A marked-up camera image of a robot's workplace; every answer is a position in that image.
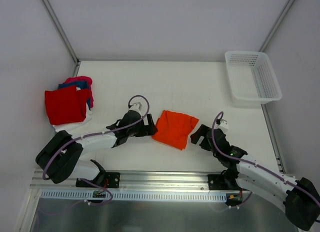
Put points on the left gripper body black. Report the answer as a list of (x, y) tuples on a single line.
[(146, 125)]

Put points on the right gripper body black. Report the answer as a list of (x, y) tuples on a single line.
[(205, 136)]

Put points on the orange t shirt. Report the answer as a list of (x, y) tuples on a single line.
[(173, 128)]

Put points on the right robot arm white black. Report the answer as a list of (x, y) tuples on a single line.
[(297, 198)]

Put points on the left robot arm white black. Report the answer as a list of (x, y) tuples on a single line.
[(61, 159)]

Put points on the white plastic basket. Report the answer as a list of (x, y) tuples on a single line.
[(251, 78)]

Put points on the white folded t shirt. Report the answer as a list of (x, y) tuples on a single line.
[(71, 126)]

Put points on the blue folded t shirt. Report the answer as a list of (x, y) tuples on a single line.
[(75, 85)]

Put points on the red folded t shirt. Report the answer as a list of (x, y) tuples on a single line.
[(66, 105)]

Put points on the pink folded t shirt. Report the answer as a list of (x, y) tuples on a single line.
[(89, 80)]

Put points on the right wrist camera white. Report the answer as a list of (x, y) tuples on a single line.
[(222, 125)]

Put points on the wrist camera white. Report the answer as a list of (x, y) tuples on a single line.
[(137, 107), (222, 125)]

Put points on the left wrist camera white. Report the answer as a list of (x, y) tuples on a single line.
[(137, 107)]

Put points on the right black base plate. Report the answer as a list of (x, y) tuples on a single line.
[(221, 182)]

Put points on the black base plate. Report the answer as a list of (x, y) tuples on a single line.
[(112, 180), (221, 182)]

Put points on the aluminium mounting rail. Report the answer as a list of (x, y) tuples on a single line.
[(139, 181)]

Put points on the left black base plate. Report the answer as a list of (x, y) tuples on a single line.
[(112, 180)]

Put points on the white slotted cable duct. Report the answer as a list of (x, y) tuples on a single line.
[(135, 195)]

